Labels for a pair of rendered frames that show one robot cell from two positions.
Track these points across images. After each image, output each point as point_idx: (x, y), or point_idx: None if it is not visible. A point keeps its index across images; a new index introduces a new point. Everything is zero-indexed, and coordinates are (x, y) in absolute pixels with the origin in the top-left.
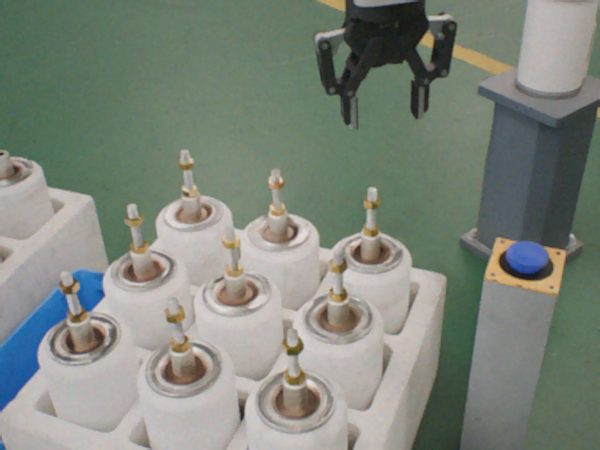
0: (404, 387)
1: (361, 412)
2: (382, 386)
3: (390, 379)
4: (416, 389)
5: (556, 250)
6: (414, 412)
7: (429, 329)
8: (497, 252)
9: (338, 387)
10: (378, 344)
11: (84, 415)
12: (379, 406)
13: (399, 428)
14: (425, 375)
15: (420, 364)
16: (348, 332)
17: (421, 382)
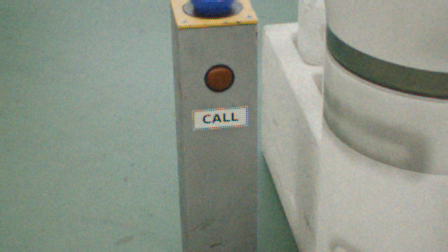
0: (296, 94)
1: (315, 72)
2: (315, 89)
3: (313, 95)
4: (306, 180)
5: (187, 23)
6: (305, 215)
7: (318, 152)
8: (247, 9)
9: (321, 2)
10: (324, 39)
11: None
12: (305, 78)
13: (291, 128)
14: (317, 228)
15: (310, 163)
16: None
17: (312, 211)
